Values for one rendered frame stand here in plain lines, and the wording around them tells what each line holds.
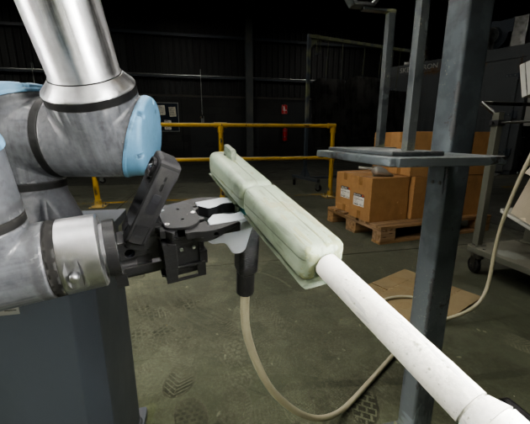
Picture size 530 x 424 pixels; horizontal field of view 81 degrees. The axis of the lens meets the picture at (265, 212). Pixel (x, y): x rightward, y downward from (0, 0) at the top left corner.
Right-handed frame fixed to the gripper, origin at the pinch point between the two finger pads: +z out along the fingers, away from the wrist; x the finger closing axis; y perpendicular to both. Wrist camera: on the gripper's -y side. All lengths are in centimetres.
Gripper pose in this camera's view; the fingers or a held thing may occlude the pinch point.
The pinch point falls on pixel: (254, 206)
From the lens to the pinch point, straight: 45.8
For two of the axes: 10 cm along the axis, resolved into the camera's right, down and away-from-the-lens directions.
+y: -0.4, 8.9, 4.6
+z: 9.0, -1.7, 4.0
